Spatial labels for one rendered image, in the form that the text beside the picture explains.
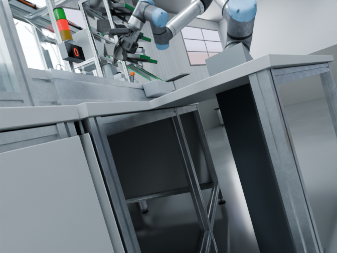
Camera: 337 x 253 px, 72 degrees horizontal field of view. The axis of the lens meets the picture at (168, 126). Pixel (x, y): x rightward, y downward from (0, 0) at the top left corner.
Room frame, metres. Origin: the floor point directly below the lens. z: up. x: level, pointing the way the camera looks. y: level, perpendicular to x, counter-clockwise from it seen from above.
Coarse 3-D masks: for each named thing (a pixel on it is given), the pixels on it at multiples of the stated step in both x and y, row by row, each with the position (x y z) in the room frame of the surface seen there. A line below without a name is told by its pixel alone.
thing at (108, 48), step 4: (104, 44) 1.52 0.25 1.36; (108, 44) 1.51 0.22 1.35; (112, 44) 1.50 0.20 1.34; (104, 48) 1.53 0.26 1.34; (108, 48) 1.51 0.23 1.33; (112, 48) 1.50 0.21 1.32; (104, 52) 1.53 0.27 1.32; (108, 52) 1.52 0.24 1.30; (112, 52) 1.50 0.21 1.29; (128, 52) 1.60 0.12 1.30; (112, 56) 1.58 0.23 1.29; (128, 56) 1.46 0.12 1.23; (132, 56) 1.44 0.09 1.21; (136, 56) 1.43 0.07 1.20; (140, 56) 1.43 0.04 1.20; (144, 56) 1.47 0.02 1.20; (148, 56) 1.51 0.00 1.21
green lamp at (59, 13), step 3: (57, 9) 1.08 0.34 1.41; (60, 9) 1.08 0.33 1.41; (54, 12) 1.08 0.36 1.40; (57, 12) 1.08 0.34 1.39; (60, 12) 1.08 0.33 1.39; (63, 12) 1.09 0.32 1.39; (54, 15) 1.09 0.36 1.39; (57, 15) 1.08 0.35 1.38; (60, 15) 1.08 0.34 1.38; (63, 15) 1.09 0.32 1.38; (57, 18) 1.08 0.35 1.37; (60, 18) 1.08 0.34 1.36; (63, 18) 1.08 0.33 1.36; (66, 18) 1.10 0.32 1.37
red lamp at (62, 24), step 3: (57, 21) 1.08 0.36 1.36; (60, 21) 1.08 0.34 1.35; (63, 21) 1.08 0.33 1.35; (66, 21) 1.09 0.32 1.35; (57, 24) 1.08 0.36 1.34; (60, 24) 1.08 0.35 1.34; (63, 24) 1.08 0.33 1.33; (66, 24) 1.09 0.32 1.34; (60, 27) 1.08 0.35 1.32; (63, 27) 1.08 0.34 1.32; (66, 27) 1.09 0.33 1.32; (60, 30) 1.08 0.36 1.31; (69, 30) 1.10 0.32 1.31
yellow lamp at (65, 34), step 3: (63, 30) 1.08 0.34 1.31; (66, 30) 1.08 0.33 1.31; (60, 33) 1.08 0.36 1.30; (63, 33) 1.08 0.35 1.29; (66, 33) 1.08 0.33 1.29; (69, 33) 1.09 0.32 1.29; (60, 36) 1.09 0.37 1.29; (63, 36) 1.08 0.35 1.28; (66, 36) 1.08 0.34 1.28; (69, 36) 1.09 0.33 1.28; (63, 39) 1.08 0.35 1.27; (66, 39) 1.08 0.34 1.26; (69, 39) 1.08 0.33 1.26; (72, 39) 1.10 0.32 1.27
